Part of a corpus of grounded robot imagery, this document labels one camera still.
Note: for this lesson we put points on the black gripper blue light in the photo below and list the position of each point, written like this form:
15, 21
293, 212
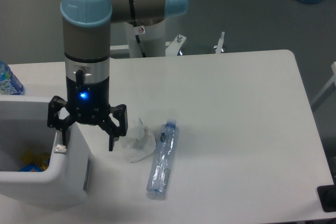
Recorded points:
88, 104

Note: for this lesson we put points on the white push-lid trash can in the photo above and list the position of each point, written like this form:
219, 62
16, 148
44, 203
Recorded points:
23, 129

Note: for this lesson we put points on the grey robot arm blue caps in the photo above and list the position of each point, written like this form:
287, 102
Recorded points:
86, 31

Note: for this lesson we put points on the yellow blue trash inside can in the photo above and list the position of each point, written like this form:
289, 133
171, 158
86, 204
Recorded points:
35, 162

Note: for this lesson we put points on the crumpled white tissue wrapper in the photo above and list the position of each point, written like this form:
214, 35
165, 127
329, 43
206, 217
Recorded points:
139, 142

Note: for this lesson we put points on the blue labelled water bottle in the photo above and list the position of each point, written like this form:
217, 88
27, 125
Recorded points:
10, 84

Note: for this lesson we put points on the empty clear plastic bottle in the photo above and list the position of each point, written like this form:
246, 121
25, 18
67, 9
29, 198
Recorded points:
163, 160

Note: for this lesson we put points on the black device at table edge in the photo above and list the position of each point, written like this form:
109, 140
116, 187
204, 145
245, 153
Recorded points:
327, 197

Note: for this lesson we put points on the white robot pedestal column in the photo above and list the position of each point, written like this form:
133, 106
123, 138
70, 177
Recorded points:
146, 40

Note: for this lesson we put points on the white pedestal base frame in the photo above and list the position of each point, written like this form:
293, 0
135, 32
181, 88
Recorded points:
172, 48

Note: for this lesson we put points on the white frame at right edge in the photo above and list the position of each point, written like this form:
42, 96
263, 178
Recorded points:
324, 92

